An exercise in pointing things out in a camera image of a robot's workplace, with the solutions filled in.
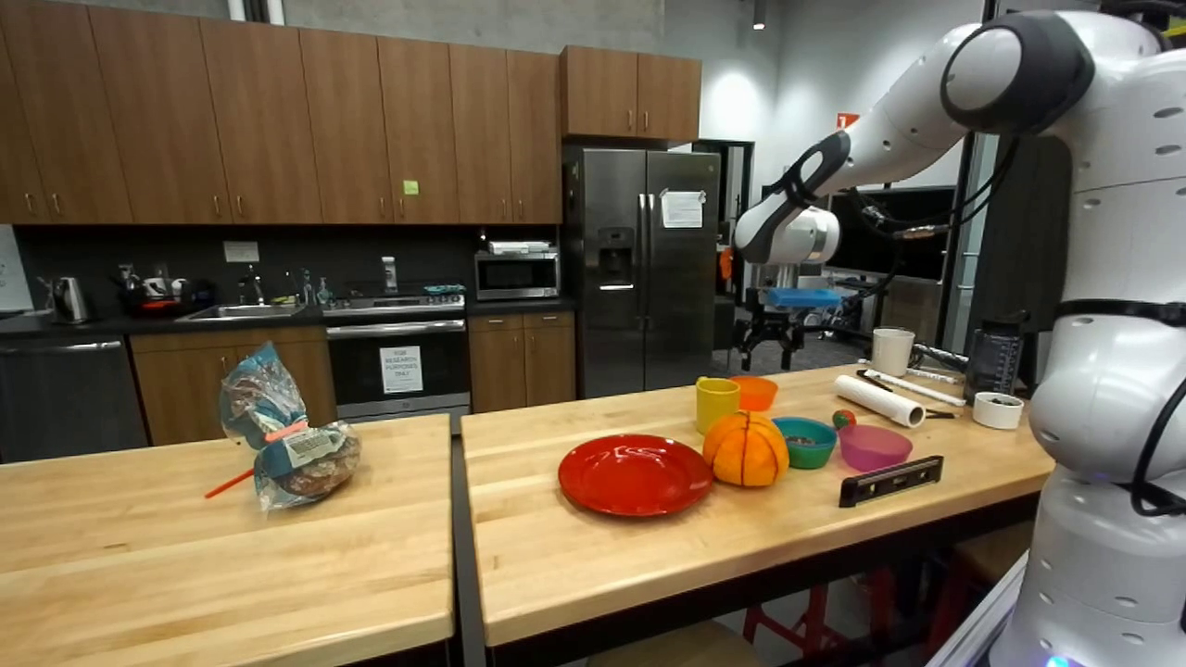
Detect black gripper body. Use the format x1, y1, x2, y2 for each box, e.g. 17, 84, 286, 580
754, 264, 859, 358

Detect yellow mug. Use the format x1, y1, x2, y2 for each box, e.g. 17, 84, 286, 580
694, 375, 744, 438

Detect orange plastic cup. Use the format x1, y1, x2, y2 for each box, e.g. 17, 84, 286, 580
736, 375, 783, 417

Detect white paper cup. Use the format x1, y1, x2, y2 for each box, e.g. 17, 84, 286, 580
868, 327, 920, 379

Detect white paper roll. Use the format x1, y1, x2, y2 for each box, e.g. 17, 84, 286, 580
831, 369, 930, 434

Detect teal bowl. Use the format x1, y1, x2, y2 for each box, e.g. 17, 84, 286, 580
776, 416, 841, 474

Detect white cylinder roll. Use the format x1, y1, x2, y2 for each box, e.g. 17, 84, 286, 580
856, 364, 973, 416

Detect orange toy pumpkin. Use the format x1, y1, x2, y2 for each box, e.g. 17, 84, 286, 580
701, 408, 794, 491

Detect pink bowl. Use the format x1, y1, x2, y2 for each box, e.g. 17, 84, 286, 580
838, 422, 917, 474

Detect white paper sheet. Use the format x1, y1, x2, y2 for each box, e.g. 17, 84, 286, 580
662, 187, 708, 232

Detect stainless steel refrigerator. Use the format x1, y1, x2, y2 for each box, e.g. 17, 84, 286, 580
564, 143, 725, 400

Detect black level bar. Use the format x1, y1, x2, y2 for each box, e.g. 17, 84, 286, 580
838, 450, 949, 510

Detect black mesh container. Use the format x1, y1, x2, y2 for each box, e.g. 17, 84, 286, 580
965, 322, 1032, 397

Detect white tape roll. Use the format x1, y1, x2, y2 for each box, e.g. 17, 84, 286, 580
973, 387, 1028, 434

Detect red plate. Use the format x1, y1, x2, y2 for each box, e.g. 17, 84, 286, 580
558, 428, 720, 523

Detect narrow brown lower cabinet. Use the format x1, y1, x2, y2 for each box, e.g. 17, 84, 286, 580
466, 308, 579, 416

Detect small brown upper cabinet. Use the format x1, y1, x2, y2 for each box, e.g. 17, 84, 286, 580
561, 43, 704, 149

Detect silver microwave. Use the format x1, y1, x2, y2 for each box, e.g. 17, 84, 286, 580
471, 239, 564, 303

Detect red metal stool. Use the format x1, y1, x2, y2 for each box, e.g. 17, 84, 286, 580
737, 567, 906, 667

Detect stainless steel oven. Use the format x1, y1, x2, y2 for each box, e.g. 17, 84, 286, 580
323, 310, 474, 426

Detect clear plastic food bag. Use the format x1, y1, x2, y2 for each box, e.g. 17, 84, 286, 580
214, 340, 363, 513

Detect long brown upper cabinets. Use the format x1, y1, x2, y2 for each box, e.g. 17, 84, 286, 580
0, 0, 568, 229

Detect orange straw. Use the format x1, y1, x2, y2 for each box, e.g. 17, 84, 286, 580
206, 466, 261, 502

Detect wide brown lower cabinet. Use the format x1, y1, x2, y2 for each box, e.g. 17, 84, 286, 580
132, 322, 337, 447

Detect black coffee machine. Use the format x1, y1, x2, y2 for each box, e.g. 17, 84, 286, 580
117, 258, 195, 317

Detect silver kettle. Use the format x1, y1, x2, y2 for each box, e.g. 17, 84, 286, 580
50, 271, 92, 327

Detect stainless steel dishwasher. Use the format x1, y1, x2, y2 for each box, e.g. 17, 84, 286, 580
0, 334, 151, 466

